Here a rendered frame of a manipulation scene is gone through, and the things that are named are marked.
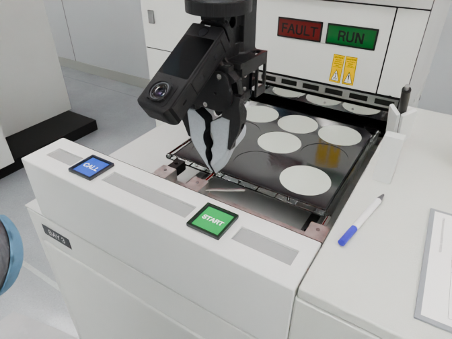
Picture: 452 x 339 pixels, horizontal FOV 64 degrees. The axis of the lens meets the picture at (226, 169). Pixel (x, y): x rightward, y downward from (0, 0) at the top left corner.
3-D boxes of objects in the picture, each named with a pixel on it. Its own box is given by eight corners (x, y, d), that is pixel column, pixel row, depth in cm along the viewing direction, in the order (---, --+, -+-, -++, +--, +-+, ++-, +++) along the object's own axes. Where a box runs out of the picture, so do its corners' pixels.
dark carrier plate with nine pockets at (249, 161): (250, 101, 105) (250, 99, 104) (372, 132, 90) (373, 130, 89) (174, 156, 81) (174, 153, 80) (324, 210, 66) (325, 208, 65)
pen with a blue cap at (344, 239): (381, 190, 57) (337, 239, 49) (387, 193, 57) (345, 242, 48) (379, 196, 58) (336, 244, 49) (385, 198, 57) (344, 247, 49)
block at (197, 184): (195, 187, 74) (194, 175, 72) (209, 192, 72) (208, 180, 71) (170, 209, 68) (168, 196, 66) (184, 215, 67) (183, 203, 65)
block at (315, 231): (309, 233, 63) (311, 220, 61) (328, 240, 61) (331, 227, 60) (290, 263, 57) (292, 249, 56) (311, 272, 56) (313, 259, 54)
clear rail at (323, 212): (168, 156, 82) (168, 151, 81) (332, 216, 65) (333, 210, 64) (164, 159, 81) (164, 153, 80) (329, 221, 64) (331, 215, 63)
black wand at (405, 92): (411, 90, 48) (414, 83, 49) (400, 88, 49) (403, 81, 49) (397, 154, 66) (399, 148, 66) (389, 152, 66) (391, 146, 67)
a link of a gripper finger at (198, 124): (233, 155, 52) (234, 95, 47) (209, 175, 48) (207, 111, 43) (215, 149, 54) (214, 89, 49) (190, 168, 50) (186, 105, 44)
